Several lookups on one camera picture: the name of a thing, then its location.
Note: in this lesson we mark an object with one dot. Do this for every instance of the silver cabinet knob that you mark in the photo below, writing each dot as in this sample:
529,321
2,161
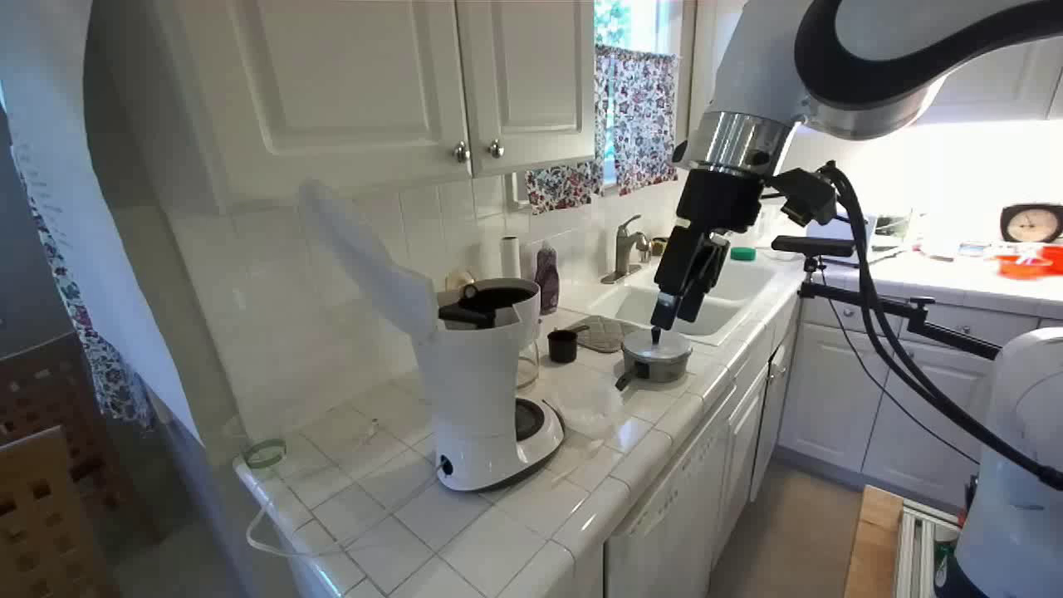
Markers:
461,152
495,148

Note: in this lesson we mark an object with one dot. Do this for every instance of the metal pot lid black knob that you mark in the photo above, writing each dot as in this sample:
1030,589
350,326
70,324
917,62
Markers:
673,351

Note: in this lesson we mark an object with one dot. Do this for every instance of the black camera mount rod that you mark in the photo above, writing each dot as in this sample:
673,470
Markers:
917,317

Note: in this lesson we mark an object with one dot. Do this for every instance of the wide white upper cabinet door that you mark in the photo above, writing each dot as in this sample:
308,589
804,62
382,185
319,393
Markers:
335,87

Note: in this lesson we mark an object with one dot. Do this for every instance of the orange container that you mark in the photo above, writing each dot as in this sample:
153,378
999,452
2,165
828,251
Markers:
1030,265

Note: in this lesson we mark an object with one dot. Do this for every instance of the white lower counter cabinet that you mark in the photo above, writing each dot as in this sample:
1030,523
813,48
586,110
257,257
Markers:
684,510

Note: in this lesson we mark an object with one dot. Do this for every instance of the purple soap bottle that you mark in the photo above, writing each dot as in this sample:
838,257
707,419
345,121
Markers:
547,281

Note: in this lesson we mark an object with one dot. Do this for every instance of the white cylindrical bottle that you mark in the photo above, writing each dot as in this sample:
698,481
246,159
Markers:
511,257

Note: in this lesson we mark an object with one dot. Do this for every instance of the green sponge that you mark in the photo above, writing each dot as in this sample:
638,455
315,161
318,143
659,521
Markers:
741,253

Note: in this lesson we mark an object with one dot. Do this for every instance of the light wooden lattice chair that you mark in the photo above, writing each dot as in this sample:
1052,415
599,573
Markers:
46,521

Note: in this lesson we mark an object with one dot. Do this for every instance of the white coffee maker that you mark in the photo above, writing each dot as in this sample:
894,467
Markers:
477,386

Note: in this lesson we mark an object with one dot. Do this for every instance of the white cabinet row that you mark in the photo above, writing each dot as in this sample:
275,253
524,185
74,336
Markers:
843,401
1007,87

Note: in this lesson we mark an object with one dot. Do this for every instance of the white curtain floral trim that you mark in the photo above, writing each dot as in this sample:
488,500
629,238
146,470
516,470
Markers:
69,166

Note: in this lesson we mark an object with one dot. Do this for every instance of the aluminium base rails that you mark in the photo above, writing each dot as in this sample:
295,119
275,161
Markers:
926,552

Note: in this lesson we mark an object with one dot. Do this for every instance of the white upper cabinet row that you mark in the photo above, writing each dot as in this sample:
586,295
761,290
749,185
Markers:
1007,87

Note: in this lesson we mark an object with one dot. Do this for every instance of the dark brown lattice chair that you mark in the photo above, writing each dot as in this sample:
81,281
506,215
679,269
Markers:
69,401

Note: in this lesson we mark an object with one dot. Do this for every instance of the black stereo camera on mount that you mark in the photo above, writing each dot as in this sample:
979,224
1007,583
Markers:
814,245

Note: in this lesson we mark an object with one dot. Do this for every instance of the white kitchen sink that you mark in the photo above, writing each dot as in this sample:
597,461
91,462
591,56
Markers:
745,290

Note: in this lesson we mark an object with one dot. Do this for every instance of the floral window curtain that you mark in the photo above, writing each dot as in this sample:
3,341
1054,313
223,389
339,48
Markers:
635,121

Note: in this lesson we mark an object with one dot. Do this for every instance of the small black measuring cup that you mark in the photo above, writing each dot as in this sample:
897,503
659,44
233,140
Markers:
562,347

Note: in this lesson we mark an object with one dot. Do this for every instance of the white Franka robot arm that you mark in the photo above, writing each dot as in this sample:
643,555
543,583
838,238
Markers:
766,67

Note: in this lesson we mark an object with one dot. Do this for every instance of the silver sink faucet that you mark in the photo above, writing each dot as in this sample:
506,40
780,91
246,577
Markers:
625,251

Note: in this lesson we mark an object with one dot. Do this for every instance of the narrow white upper cabinet door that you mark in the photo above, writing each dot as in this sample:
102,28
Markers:
525,79

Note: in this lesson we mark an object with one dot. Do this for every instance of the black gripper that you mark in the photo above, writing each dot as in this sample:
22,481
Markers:
719,203

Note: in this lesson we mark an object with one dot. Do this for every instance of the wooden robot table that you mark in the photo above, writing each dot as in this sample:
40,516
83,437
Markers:
874,542

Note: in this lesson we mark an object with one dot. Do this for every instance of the glass coffee carafe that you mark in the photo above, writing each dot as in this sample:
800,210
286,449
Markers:
529,368

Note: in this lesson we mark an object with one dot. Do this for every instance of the white lower cabinet row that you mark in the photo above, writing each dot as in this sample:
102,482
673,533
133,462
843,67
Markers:
843,401

